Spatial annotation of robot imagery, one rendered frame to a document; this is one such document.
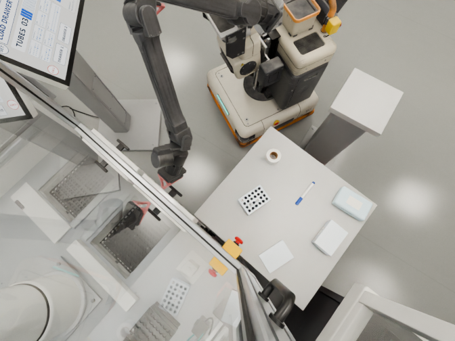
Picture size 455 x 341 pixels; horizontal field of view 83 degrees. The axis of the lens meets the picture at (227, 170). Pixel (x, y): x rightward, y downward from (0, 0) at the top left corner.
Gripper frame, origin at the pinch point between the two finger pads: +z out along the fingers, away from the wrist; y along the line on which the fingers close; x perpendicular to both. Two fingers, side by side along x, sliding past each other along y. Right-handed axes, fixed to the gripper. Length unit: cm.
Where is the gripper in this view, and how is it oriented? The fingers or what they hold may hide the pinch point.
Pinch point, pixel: (166, 185)
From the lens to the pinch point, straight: 108.2
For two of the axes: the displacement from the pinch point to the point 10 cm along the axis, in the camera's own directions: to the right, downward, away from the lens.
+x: 7.4, 6.4, -1.9
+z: -4.1, 6.6, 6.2
